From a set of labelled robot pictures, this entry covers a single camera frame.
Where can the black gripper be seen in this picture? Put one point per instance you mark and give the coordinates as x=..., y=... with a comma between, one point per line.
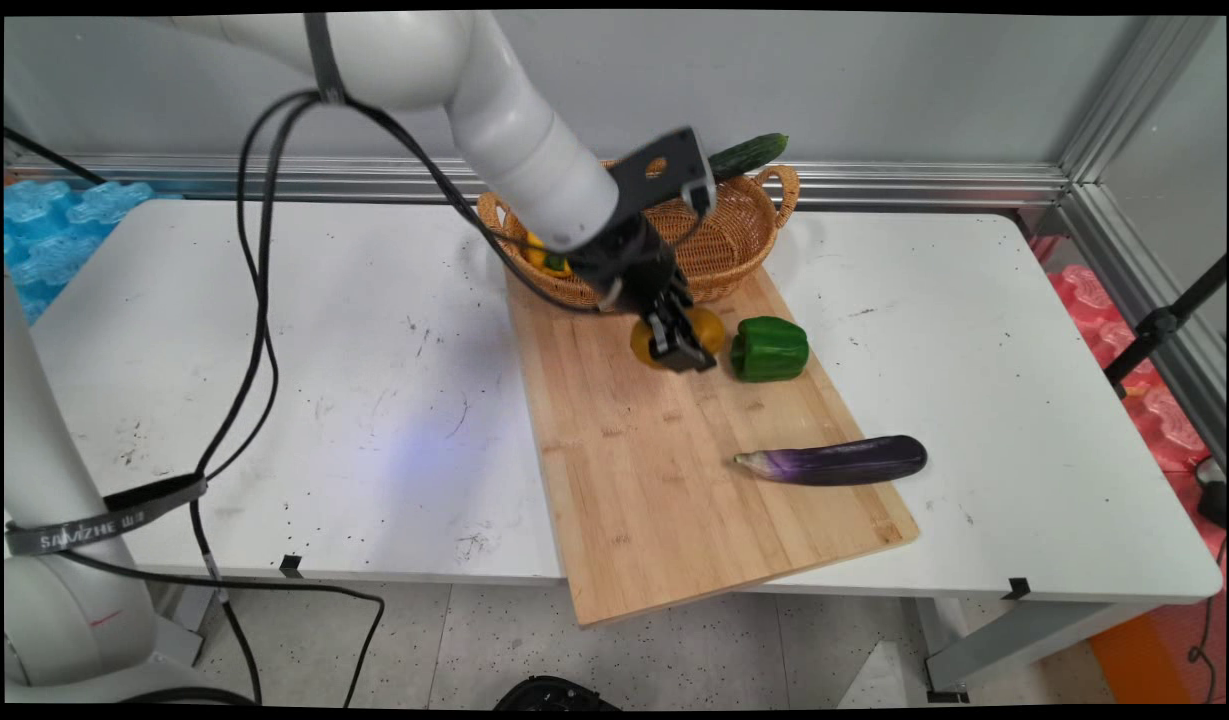
x=629, y=265

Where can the brown potato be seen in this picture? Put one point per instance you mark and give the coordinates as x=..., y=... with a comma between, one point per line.
x=710, y=328

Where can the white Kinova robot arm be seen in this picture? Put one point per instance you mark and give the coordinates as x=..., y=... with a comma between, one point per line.
x=514, y=140

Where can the green bell pepper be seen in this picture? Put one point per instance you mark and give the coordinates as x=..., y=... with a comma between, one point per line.
x=771, y=350

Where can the woven wicker basket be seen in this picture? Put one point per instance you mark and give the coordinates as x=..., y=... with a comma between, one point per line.
x=744, y=230

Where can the yellow bell pepper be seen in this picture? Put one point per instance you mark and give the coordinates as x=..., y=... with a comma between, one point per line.
x=536, y=256

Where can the dark green cucumber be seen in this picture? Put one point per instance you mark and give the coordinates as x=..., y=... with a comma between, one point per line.
x=749, y=155

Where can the purple eggplant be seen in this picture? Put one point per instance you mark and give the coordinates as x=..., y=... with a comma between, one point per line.
x=839, y=462

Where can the wooden cutting board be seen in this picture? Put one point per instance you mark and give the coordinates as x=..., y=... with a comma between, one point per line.
x=654, y=545

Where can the black round floor object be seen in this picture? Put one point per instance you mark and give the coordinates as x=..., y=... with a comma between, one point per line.
x=554, y=693

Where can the black tape piece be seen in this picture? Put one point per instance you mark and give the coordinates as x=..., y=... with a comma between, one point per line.
x=291, y=566
x=1017, y=589

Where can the grey table leg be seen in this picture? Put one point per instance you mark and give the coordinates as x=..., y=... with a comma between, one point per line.
x=1024, y=635

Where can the black tripod stand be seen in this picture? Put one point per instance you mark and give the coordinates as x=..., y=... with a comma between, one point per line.
x=1159, y=325

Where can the pink foam mat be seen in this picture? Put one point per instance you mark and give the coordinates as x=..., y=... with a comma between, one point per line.
x=1154, y=410

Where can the small black device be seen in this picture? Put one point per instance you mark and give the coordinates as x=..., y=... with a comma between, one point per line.
x=1212, y=495

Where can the orange floor panel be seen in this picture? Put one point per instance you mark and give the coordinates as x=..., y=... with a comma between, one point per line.
x=1144, y=660

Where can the blue foam mat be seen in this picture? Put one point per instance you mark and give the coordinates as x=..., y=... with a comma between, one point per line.
x=49, y=235

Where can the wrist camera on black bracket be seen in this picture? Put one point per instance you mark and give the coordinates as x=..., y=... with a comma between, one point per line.
x=664, y=165

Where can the horizontal aluminium frame rail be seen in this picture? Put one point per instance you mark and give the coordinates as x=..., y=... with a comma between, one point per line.
x=874, y=183

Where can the slanted aluminium frame rail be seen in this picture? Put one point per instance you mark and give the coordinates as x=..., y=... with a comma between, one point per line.
x=1144, y=290

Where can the upright aluminium frame post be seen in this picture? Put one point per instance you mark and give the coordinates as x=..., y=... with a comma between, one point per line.
x=1134, y=90

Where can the grey table leg bracket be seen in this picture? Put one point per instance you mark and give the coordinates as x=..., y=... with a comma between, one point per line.
x=179, y=625

